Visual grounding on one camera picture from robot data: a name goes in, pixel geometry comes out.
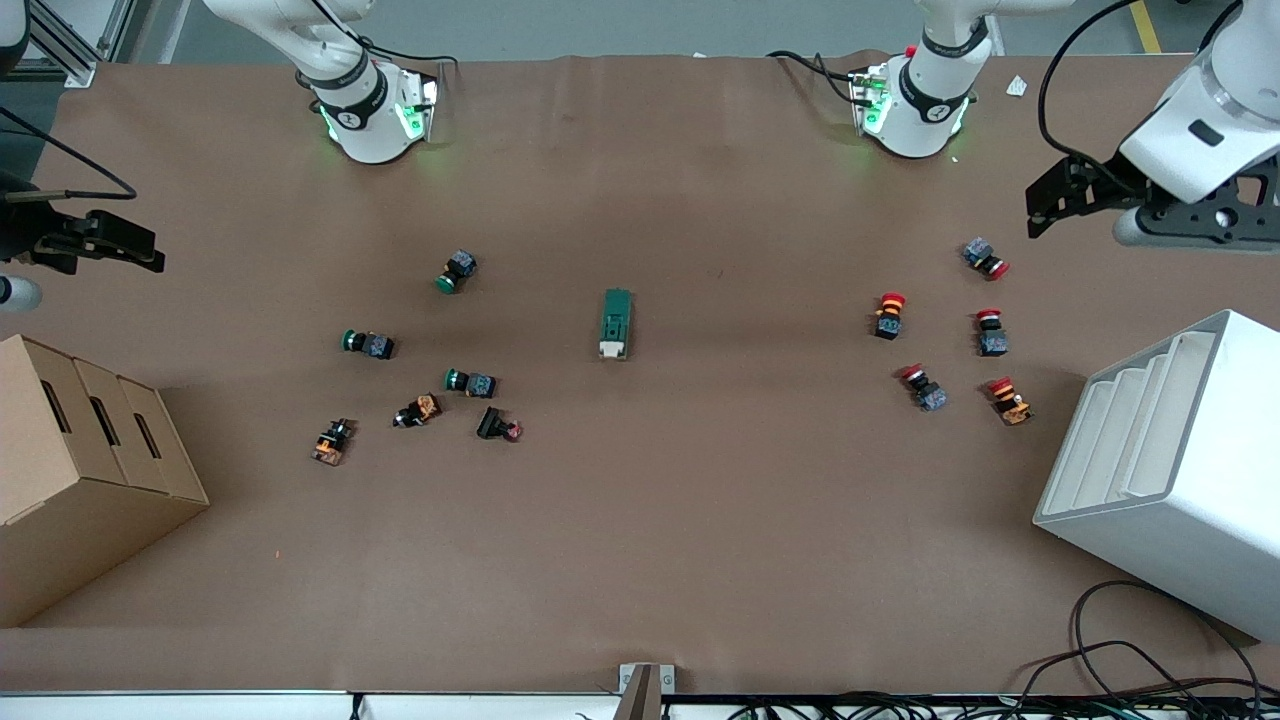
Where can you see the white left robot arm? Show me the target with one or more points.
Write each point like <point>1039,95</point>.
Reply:
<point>930,100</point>

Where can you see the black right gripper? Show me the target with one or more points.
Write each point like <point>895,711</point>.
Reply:
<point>22,232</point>

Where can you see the red mushroom button orange block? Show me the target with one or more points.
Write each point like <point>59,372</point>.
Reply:
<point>1013,408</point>

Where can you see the brown cardboard box with slots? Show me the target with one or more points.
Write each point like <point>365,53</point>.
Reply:
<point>60,520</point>

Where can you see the aluminium bracket post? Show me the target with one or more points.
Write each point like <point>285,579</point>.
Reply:
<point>645,695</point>

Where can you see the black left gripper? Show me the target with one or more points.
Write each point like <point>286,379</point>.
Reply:
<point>1103,182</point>

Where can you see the green rectangular connector block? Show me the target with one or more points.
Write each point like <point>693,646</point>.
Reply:
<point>615,315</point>

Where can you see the black switch red tip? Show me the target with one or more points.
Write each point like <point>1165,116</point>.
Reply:
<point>490,423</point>

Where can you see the white paper scrap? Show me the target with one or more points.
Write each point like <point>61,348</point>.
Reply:
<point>1017,86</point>

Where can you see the red mushroom button blue block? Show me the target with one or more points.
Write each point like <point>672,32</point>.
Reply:
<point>978,252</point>
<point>932,397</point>
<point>992,343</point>

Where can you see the black selector switch orange block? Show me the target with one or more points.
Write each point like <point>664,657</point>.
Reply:
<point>425,407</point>

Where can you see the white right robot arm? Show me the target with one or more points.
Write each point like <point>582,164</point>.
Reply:
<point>365,110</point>

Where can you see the black push button orange block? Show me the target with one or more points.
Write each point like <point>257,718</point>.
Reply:
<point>330,445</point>

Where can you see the green mushroom push button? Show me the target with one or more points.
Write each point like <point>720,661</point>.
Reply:
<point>460,265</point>
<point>378,346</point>
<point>480,385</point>

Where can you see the red mushroom button black block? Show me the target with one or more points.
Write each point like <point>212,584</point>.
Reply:
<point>888,322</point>

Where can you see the white stepped storage rack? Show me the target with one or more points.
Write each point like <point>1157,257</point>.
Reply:
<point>1180,480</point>

